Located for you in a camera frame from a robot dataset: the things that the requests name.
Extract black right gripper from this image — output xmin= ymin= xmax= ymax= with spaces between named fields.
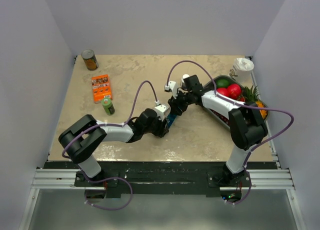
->
xmin=168 ymin=88 xmax=193 ymax=116

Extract teal weekly pill organizer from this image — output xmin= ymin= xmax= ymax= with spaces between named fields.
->
xmin=167 ymin=113 xmax=177 ymax=128

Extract green pill bottle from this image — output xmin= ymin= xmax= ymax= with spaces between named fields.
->
xmin=101 ymin=96 xmax=115 ymax=116

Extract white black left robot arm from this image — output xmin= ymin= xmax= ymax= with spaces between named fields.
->
xmin=58 ymin=108 xmax=172 ymax=186

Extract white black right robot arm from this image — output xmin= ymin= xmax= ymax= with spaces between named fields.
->
xmin=164 ymin=75 xmax=268 ymax=187

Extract white cap pill bottle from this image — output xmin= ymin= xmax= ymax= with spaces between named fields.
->
xmin=181 ymin=74 xmax=190 ymax=88

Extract green apple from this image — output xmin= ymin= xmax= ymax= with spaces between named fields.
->
xmin=215 ymin=78 xmax=230 ymax=89

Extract red apple left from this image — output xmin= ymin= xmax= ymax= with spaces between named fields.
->
xmin=216 ymin=87 xmax=230 ymax=98

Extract red apple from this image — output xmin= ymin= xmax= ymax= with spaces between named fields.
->
xmin=216 ymin=87 xmax=230 ymax=98
xmin=227 ymin=83 xmax=242 ymax=100

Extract grey fruit tray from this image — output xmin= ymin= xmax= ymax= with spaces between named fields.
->
xmin=204 ymin=75 xmax=269 ymax=131

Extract dark red grapes bunch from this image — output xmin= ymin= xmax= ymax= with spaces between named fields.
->
xmin=212 ymin=110 xmax=230 ymax=126

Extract red apple right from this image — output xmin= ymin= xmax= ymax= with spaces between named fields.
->
xmin=227 ymin=83 xmax=242 ymax=100

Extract white paper cup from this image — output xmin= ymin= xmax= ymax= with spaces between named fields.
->
xmin=229 ymin=57 xmax=255 ymax=83

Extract small pineapple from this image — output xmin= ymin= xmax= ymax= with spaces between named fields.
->
xmin=243 ymin=85 xmax=266 ymax=108

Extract orange cardboard box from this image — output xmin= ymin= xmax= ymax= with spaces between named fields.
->
xmin=91 ymin=74 xmax=113 ymax=104

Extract tin food can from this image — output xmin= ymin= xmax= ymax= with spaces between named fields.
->
xmin=81 ymin=49 xmax=99 ymax=71

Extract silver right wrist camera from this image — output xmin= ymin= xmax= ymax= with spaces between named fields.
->
xmin=164 ymin=81 xmax=179 ymax=95

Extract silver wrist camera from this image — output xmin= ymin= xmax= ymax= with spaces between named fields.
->
xmin=153 ymin=104 xmax=171 ymax=121
xmin=164 ymin=81 xmax=179 ymax=95

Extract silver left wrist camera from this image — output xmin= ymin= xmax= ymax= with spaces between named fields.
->
xmin=153 ymin=104 xmax=171 ymax=121

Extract black table edge rail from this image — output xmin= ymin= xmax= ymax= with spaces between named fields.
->
xmin=40 ymin=161 xmax=279 ymax=202

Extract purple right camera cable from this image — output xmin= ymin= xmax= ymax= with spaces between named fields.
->
xmin=163 ymin=60 xmax=295 ymax=171

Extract purple camera cable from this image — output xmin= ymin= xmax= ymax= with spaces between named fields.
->
xmin=61 ymin=80 xmax=161 ymax=161
xmin=163 ymin=60 xmax=295 ymax=171

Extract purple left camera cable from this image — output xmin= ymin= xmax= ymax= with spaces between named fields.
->
xmin=61 ymin=80 xmax=161 ymax=161

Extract aluminium frame rail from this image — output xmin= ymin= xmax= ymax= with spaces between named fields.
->
xmin=19 ymin=169 xmax=307 ymax=230

